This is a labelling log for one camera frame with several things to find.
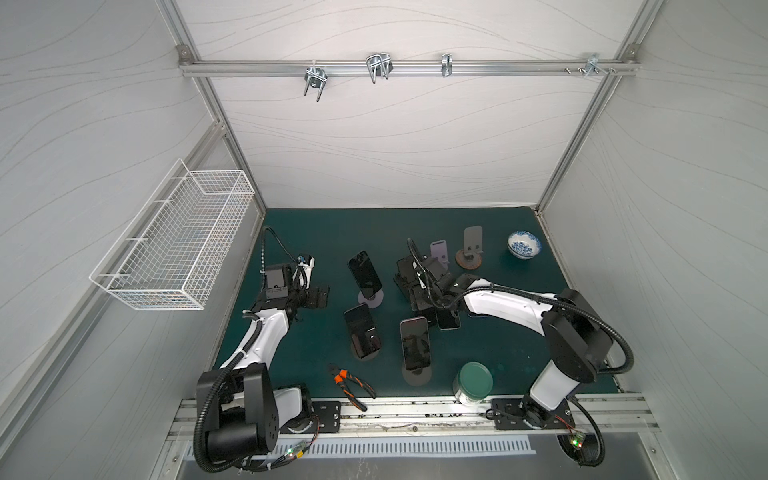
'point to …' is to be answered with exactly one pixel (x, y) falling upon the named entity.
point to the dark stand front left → (364, 358)
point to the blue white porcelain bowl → (524, 245)
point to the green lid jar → (473, 383)
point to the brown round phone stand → (470, 256)
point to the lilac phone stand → (439, 250)
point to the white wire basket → (172, 253)
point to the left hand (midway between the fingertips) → (316, 281)
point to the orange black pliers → (341, 376)
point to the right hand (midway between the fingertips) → (423, 285)
